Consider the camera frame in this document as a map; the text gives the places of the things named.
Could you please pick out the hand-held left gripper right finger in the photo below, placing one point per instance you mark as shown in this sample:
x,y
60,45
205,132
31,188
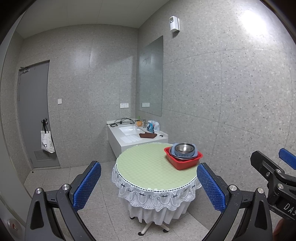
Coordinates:
x,y
210,187

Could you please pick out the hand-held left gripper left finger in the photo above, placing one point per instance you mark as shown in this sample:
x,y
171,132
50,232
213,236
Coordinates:
x,y
87,185

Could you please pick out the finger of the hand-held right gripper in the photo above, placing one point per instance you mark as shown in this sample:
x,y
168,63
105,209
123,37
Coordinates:
x,y
262,163
289,157

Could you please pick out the red plastic basin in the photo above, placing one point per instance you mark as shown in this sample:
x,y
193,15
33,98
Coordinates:
x,y
185,165

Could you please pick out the blue plastic basin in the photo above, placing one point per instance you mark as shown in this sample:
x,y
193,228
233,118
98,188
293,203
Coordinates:
x,y
196,154

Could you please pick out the medium steel bowl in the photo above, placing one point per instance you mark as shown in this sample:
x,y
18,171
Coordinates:
x,y
182,153

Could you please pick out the white sink counter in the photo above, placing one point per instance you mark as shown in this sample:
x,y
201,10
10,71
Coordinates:
x,y
114,141

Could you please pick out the round table with tablecloth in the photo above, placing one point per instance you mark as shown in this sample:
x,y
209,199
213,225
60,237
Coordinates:
x,y
157,199

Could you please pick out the door vent grille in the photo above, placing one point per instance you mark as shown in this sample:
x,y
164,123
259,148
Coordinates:
x,y
42,155

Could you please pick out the white tote bag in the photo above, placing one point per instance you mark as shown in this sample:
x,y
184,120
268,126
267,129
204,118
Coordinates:
x,y
47,143

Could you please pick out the green table mat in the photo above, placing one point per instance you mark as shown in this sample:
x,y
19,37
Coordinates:
x,y
148,166

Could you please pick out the white sink basin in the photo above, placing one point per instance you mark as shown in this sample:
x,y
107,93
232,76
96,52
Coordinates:
x,y
128,130

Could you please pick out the white table base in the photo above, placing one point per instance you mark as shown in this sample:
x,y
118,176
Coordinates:
x,y
148,228

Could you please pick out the brown cloth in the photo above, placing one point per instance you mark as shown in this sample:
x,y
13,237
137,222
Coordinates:
x,y
148,135

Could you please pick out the orange soap item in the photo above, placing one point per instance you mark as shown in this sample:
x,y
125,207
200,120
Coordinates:
x,y
139,123

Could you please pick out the clear plastic bag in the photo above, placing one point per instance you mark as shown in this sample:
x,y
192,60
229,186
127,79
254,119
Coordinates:
x,y
153,126

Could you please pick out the metal faucet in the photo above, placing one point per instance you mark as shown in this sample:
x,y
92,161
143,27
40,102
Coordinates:
x,y
144,122

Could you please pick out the grey door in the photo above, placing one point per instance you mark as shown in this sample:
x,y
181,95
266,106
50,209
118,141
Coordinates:
x,y
34,97

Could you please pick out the door closer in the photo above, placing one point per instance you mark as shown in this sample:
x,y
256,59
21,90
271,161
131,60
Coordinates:
x,y
24,69

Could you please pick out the wall button with red mark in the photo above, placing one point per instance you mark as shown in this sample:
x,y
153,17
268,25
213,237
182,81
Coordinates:
x,y
13,226

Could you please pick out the white wall outlet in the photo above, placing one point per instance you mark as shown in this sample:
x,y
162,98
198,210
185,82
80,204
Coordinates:
x,y
145,105
124,106

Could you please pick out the wall mirror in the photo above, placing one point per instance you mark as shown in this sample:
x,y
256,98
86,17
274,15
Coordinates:
x,y
151,76

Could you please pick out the white wall dispenser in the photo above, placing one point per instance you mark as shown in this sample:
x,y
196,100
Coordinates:
x,y
174,23

